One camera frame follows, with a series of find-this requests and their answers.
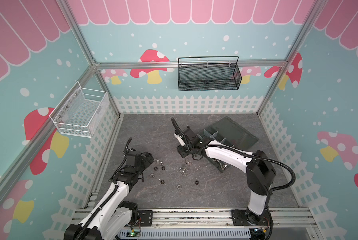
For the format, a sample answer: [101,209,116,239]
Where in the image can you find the black wire mesh basket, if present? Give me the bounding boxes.
[177,56,243,92]

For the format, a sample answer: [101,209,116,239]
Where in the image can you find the white wire mesh basket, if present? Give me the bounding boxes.
[49,82,109,138]

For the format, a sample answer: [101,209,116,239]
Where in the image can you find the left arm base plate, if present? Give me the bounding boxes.
[131,210,153,227]

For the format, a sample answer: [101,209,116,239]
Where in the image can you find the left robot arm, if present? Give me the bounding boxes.
[63,149,154,240]

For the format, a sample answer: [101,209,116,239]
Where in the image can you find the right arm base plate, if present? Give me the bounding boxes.
[231,208,273,227]

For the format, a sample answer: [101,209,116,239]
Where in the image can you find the aluminium mounting rail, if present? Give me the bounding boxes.
[67,207,318,229]

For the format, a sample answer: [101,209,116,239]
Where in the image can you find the clear compartment organizer box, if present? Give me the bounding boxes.
[196,116,260,174]

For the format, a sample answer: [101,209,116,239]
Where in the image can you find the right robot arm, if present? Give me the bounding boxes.
[172,121,296,225]

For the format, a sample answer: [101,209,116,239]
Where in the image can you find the grey slotted cable duct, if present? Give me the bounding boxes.
[117,229,252,240]

